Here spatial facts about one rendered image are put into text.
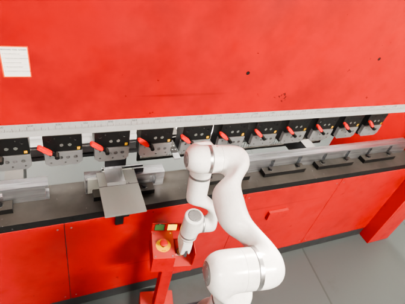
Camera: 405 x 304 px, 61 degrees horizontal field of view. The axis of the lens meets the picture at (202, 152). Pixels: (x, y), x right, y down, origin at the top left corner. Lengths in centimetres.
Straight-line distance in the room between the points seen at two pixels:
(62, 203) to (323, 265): 206
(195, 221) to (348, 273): 184
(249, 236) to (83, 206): 92
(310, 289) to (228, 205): 186
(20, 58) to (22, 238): 84
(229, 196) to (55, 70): 74
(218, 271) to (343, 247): 236
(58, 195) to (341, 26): 151
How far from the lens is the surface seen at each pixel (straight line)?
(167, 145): 163
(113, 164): 169
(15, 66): 133
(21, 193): 174
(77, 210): 171
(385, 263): 337
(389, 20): 192
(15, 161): 159
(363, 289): 308
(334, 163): 239
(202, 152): 114
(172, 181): 186
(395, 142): 281
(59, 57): 131
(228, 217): 105
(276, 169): 211
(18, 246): 183
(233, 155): 117
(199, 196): 141
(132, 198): 160
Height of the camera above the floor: 221
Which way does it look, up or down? 40 degrees down
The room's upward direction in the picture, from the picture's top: 15 degrees clockwise
